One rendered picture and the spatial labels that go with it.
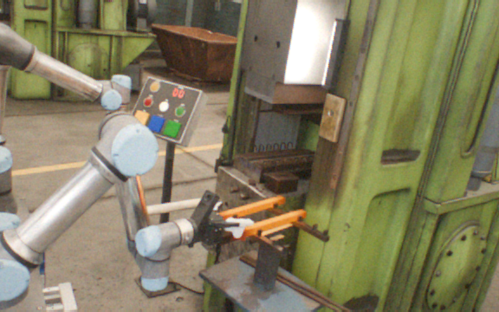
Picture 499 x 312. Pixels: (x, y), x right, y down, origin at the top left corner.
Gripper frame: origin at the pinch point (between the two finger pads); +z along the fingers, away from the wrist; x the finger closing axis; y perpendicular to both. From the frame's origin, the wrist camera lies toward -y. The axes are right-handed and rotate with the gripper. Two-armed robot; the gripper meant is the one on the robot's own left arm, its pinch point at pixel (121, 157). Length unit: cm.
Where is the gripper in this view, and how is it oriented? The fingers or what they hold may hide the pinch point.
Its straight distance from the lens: 212.5
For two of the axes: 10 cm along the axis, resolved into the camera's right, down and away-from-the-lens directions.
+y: -8.7, 0.3, -4.9
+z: -1.5, 9.3, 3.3
